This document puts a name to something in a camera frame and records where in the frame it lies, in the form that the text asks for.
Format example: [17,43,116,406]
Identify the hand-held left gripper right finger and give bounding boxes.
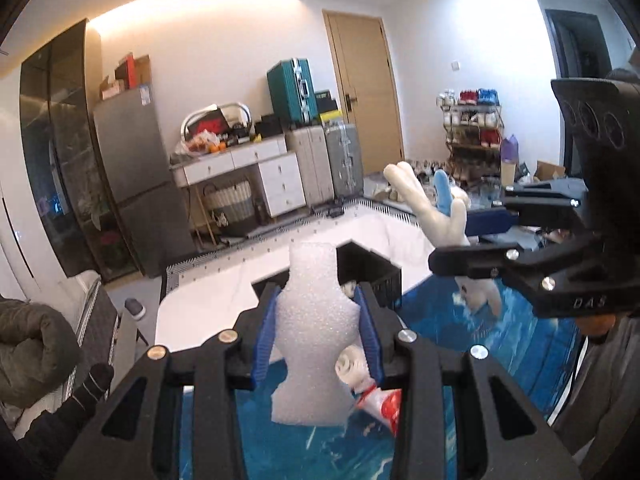
[355,281,584,480]

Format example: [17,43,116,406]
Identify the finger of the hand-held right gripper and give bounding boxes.
[469,180,591,237]
[428,232,628,319]

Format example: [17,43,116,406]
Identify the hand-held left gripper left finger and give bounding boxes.
[55,282,283,480]

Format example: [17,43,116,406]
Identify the white plush rabbit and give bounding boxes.
[383,162,503,318]

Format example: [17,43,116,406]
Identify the white foam piece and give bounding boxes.
[270,241,362,428]

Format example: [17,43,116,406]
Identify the person's right forearm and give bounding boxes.
[552,310,640,467]

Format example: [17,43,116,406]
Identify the red and white tube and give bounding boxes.
[335,345,404,438]

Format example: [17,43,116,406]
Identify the cardboard box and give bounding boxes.
[532,160,567,182]

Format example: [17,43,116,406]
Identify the purple bottle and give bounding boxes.
[500,134,520,187]

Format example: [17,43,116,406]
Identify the black storage box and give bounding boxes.
[336,241,404,311]

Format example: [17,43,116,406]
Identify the metal shoe rack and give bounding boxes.
[440,91,505,181]

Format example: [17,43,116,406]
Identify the striped laundry basket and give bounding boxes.
[202,180,258,236]

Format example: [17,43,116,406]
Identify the silver suitcase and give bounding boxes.
[324,122,365,198]

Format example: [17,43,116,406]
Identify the white drawer cabinet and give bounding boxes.
[170,137,307,218]

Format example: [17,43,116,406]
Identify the wooden door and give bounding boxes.
[322,9,405,177]

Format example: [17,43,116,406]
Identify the beige suitcase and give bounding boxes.
[285,126,335,207]

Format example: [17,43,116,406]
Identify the yellow and black box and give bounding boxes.
[315,90,341,125]

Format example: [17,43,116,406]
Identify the grey refrigerator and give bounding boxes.
[92,85,197,278]

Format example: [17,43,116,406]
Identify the bag of oranges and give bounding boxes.
[175,130,228,157]

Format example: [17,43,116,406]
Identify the person's leg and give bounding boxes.
[0,364,115,480]

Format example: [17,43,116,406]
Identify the dark green blanket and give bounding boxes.
[0,296,81,408]

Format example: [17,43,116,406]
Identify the black and red bag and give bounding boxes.
[181,105,227,138]

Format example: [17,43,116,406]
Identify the teal suitcase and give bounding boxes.
[266,59,317,127]

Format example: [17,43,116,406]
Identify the dark glass cabinet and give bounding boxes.
[19,19,138,286]

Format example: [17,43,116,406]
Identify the boxes on refrigerator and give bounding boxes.
[99,52,152,101]

